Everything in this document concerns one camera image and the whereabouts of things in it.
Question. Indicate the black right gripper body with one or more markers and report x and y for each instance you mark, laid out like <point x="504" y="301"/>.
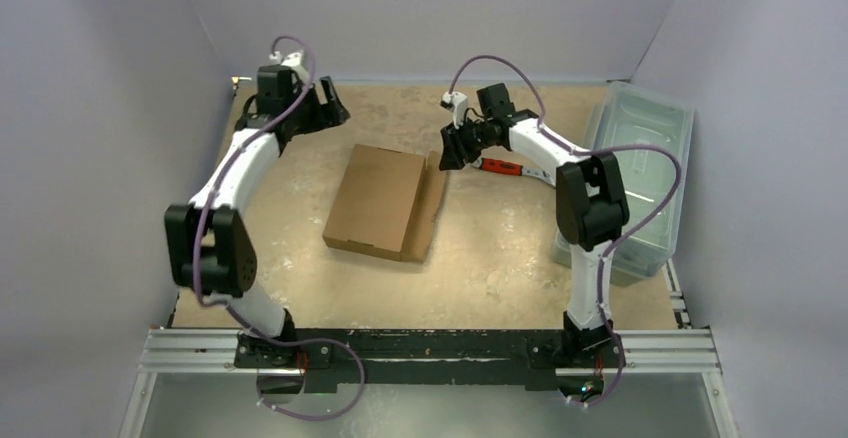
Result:
<point x="457" y="145"/>

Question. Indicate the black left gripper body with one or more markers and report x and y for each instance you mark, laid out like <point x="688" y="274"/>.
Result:
<point x="307" y="115"/>

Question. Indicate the brown cardboard box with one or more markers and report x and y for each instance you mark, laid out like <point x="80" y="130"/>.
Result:
<point x="387" y="204"/>

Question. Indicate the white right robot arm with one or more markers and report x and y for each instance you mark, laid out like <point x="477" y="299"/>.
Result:
<point x="591" y="207"/>

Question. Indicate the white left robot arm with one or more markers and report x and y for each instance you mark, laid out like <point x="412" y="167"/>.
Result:
<point x="210" y="250"/>

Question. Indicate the clear plastic storage bin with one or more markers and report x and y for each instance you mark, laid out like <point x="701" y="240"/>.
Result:
<point x="632" y="115"/>

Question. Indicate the red handled adjustable wrench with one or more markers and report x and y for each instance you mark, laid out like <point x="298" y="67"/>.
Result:
<point x="512" y="169"/>

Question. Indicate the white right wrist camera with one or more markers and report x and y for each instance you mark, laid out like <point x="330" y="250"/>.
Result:
<point x="457" y="103"/>

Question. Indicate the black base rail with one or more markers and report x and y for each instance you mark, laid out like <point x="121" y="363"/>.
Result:
<point x="535" y="359"/>

